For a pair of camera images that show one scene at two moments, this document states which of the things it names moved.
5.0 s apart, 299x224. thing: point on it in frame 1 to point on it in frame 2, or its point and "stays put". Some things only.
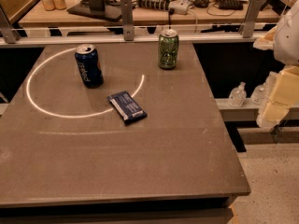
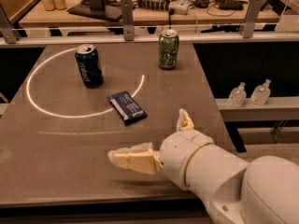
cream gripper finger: x=284 y=95 to x=139 y=157
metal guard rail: x=253 y=12 stays put
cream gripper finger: x=266 y=41 to x=184 y=120
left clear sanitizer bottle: x=237 y=95 stays put
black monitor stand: x=96 y=5 stays put
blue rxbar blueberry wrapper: x=126 y=107 stays put
